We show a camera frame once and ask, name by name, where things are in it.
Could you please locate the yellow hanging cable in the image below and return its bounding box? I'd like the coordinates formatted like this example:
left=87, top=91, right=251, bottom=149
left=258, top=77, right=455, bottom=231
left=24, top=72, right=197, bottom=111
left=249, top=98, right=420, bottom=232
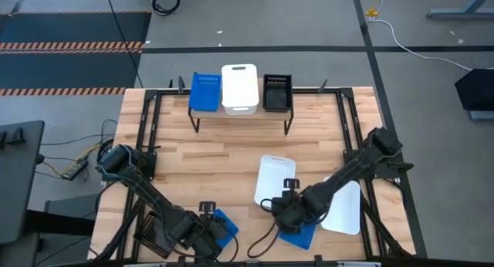
left=364, top=0, right=386, bottom=19

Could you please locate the thin black hanging cable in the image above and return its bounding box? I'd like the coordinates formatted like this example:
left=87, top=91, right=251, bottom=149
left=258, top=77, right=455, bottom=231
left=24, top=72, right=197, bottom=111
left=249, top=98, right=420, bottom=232
left=103, top=0, right=145, bottom=89

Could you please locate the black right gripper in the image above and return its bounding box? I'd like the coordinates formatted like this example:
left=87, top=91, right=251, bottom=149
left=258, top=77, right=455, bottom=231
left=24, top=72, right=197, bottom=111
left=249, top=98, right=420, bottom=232
left=270, top=177, right=309, bottom=234

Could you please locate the black hazard-striped floor mat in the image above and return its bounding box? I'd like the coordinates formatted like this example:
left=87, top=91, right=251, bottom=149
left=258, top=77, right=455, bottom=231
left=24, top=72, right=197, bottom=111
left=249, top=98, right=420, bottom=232
left=0, top=11, right=153, bottom=97

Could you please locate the black side desk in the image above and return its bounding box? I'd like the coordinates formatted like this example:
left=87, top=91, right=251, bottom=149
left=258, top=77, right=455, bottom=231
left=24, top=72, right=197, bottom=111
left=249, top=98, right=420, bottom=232
left=0, top=120, right=46, bottom=245

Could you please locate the coiled black cable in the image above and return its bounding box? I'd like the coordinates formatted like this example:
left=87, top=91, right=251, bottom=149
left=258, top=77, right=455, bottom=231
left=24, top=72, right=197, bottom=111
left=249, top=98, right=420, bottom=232
left=151, top=0, right=181, bottom=16

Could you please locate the black metal table frame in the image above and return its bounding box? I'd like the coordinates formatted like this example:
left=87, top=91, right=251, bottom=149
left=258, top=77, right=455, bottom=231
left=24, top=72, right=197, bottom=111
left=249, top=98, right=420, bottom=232
left=92, top=87, right=417, bottom=262

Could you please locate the wooden shelf with black legs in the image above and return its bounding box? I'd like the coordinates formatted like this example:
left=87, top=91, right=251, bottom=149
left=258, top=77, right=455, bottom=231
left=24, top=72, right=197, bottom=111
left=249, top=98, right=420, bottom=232
left=188, top=72, right=296, bottom=136

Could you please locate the black power adapter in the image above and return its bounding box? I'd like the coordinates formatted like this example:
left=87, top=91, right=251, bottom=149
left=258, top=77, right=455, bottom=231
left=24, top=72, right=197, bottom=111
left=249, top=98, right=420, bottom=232
left=60, top=158, right=90, bottom=182

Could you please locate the blue plastic basket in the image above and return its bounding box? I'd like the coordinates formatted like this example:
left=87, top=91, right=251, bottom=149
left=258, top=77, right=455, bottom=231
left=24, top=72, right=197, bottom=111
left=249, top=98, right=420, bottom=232
left=278, top=220, right=317, bottom=252
left=211, top=208, right=240, bottom=249
left=188, top=72, right=223, bottom=113

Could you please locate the white plastic basket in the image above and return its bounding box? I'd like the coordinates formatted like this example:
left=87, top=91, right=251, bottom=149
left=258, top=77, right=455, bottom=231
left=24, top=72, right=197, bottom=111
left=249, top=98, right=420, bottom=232
left=253, top=154, right=297, bottom=211
left=320, top=177, right=362, bottom=236
left=221, top=63, right=260, bottom=117

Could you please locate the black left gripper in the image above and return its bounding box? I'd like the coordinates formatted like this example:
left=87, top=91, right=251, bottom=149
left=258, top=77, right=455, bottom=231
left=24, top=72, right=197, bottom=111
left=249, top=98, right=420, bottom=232
left=191, top=200, right=230, bottom=262

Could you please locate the dark grey floor stand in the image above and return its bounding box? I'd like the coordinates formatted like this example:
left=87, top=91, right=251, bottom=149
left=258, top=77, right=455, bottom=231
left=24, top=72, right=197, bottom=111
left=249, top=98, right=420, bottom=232
left=22, top=193, right=100, bottom=267

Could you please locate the white floor cable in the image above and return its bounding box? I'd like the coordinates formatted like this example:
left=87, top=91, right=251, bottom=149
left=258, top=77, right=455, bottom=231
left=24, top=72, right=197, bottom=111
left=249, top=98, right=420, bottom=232
left=367, top=19, right=494, bottom=72

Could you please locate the grey metal table leg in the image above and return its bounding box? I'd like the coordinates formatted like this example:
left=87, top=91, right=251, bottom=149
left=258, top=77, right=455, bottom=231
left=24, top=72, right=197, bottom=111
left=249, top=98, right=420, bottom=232
left=426, top=0, right=494, bottom=20

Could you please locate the black plastic basket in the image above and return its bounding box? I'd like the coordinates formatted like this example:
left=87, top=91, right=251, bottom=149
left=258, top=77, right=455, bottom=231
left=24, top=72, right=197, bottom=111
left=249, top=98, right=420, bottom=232
left=134, top=210, right=184, bottom=260
left=262, top=73, right=293, bottom=113

